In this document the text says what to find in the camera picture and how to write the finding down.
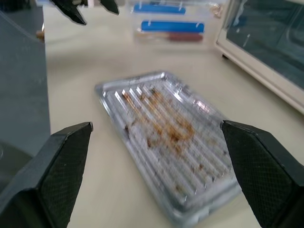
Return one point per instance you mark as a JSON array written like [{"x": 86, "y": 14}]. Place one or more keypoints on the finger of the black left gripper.
[
  {"x": 109, "y": 6},
  {"x": 71, "y": 10}
]

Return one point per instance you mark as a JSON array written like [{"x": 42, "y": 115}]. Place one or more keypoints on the blue holder bar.
[
  {"x": 159, "y": 9},
  {"x": 173, "y": 26}
]

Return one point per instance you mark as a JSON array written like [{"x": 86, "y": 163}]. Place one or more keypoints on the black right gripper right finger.
[{"x": 268, "y": 175}]

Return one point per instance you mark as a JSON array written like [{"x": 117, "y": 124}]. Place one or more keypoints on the red-brown grilled sausage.
[{"x": 185, "y": 37}]

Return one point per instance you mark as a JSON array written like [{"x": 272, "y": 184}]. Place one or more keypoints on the white toaster oven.
[{"x": 261, "y": 47}]

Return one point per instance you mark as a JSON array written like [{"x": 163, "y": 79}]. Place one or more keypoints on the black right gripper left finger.
[{"x": 47, "y": 180}]

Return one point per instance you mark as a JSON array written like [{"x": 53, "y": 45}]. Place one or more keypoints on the clear plastic box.
[{"x": 213, "y": 31}]

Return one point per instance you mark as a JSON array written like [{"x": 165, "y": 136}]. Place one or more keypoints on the silver ribbed baking tray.
[{"x": 166, "y": 147}]

